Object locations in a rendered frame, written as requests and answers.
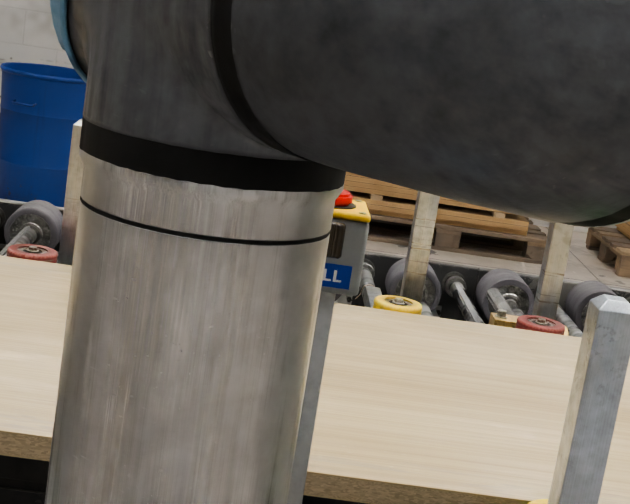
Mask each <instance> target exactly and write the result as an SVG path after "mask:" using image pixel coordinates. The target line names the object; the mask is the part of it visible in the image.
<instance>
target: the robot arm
mask: <svg viewBox="0 0 630 504"><path fill-rule="evenodd" d="M50 8H51V14H52V21H53V26H54V29H55V32H56V35H57V38H58V41H59V43H60V46H61V48H62V49H63V50H65V51H66V54H67V56H68V58H69V60H70V62H71V64H72V66H73V68H74V69H75V71H76V72H77V73H78V75H79V76H80V77H81V78H82V80H83V81H84V82H85V83H86V92H85V100H84V108H83V119H82V128H81V137H80V145H79V149H80V150H79V155H80V158H81V160H82V162H83V165H84V168H83V177H82V185H81V194H80V202H79V211H78V220H77V228H76V237H75V246H74V254H73V263H72V271H71V280H70V289H69V297H68V306H67V314H66V323H65V332H64V340H63V349H62V358H61V366H60V375H59V383H58V392H57V401H56V409H55V418H54V427H53V435H52V444H51V452H50V461H49V470H48V478H47V487H46V495H45V504H287V499H288V493H289V486H290V480H291V474H292V468H293V462H294V455H295V449H296V443H297V437H298V430H299V424H300V418H301V412H302V405H303V399H304V393H305V387H306V380H307V374H308V368H309V362H310V355H311V349H312V343H313V337H314V331H315V324H316V318H317V312H318V306H319V299H320V293H321V287H322V281H323V274H324V268H325V262H326V256H327V249H328V243H329V237H330V231H331V224H332V218H333V212H334V206H335V200H336V199H337V198H338V197H339V195H340V194H341V193H342V191H343V188H344V181H345V175H346V171H347V172H350V173H354V174H358V175H361V176H365V177H369V178H373V179H376V180H380V181H384V182H388V183H392V184H395V185H399V186H403V187H407V188H410V189H414V190H418V191H422V192H425V193H429V194H433V195H437V196H440V197H444V198H448V199H452V200H455V201H459V202H463V203H468V204H472V205H476V206H481V207H485V208H489V209H494V210H498V211H503V212H507V213H511V214H516V215H520V216H525V217H529V218H534V219H538V220H543V221H547V222H552V223H563V224H567V225H571V226H581V227H608V226H612V225H617V224H621V223H626V222H629V221H630V0H50Z"/></svg>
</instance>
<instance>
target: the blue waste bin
mask: <svg viewBox="0 0 630 504"><path fill-rule="evenodd" d="M0 68H1V69H2V79H1V103H0V198H1V199H8V200H15V201H22V202H29V201H33V200H43V201H47V202H49V203H51V204H53V205H54V206H57V207H64V202H65V193H66V184H67V175H68V166H69V157H70V148H71V139H72V130H73V124H75V123H76V122H77V121H79V120H80V119H83V108H84V100H85V92H86V83H85V82H84V81H83V80H82V78H81V77H80V76H79V75H78V73H77V72H76V71H75V69H72V68H66V67H60V66H53V65H45V64H35V63H21V62H6V63H2V64H1V65H0Z"/></svg>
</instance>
